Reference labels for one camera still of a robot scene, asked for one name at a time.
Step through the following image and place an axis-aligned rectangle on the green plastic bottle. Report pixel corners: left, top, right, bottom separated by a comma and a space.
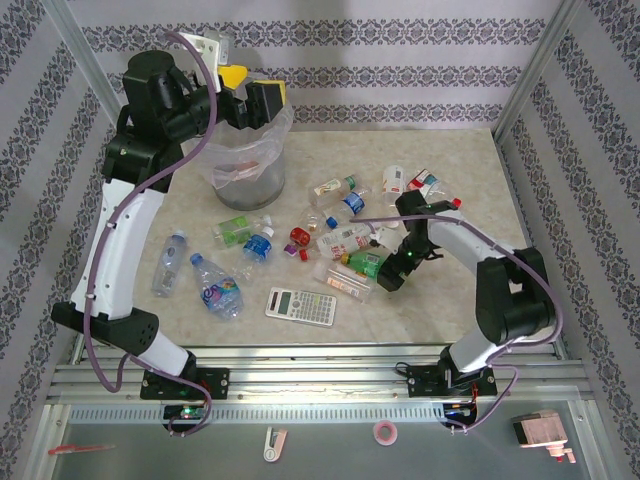
339, 249, 389, 280

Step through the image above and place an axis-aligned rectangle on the clear bottle pink label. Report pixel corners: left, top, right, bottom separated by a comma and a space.
312, 257, 376, 301

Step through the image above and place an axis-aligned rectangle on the long bottle red text label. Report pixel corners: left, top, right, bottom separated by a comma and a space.
298, 222, 386, 262

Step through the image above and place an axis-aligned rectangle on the bottle red teal label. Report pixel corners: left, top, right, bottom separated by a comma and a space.
407, 168, 464, 209

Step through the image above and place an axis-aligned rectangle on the white bottle red label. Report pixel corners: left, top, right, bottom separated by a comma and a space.
382, 164, 407, 206

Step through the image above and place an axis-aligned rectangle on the yellow label bottle green cap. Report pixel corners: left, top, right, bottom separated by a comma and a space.
312, 173, 362, 201

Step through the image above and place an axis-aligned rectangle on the large bottle colourful label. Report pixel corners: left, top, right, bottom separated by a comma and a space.
188, 252, 245, 321

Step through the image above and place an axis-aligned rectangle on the clear plastic bin liner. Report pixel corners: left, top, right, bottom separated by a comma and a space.
204, 97, 296, 189

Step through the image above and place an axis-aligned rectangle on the clear plastic trash bin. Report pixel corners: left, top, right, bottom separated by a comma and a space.
207, 99, 296, 211

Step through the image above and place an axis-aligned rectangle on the white scientific calculator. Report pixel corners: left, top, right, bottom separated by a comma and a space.
264, 286, 338, 329

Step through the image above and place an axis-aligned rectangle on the small round clear bottle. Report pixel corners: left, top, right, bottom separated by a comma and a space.
299, 208, 325, 234

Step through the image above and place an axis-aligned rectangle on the green label clear bottle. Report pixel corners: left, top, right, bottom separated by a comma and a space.
212, 213, 274, 247

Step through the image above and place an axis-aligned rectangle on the blue label bottle white cap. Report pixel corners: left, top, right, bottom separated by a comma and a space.
230, 225, 277, 287

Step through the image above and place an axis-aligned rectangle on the pink tape roll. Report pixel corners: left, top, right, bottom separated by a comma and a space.
373, 420, 400, 445

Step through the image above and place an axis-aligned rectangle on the small clear bottle blue cap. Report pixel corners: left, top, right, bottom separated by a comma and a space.
150, 230, 190, 299

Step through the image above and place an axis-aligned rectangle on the small white plastic tool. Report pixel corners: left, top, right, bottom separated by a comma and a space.
262, 426, 289, 464

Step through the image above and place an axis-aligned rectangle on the pink black box device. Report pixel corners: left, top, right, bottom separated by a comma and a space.
512, 409, 576, 464

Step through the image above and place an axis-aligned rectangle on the red pen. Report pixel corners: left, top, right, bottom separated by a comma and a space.
48, 443, 117, 456

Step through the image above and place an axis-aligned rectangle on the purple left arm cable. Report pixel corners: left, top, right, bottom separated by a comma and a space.
82, 30, 220, 439

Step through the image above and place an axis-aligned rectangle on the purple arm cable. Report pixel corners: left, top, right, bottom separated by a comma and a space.
82, 30, 220, 439
348, 213, 566, 435

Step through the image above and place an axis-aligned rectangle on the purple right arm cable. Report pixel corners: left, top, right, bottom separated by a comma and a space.
348, 213, 566, 435

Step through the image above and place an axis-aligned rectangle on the aluminium corner post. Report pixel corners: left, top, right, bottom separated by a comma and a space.
492, 0, 586, 144
39, 0, 144, 149

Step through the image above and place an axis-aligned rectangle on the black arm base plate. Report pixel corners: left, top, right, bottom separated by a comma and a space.
141, 367, 230, 401
407, 367, 497, 400

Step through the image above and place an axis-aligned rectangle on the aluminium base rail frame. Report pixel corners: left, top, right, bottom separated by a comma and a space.
47, 342, 596, 405

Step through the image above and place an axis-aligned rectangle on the slotted grey cable duct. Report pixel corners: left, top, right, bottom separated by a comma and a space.
67, 403, 449, 425

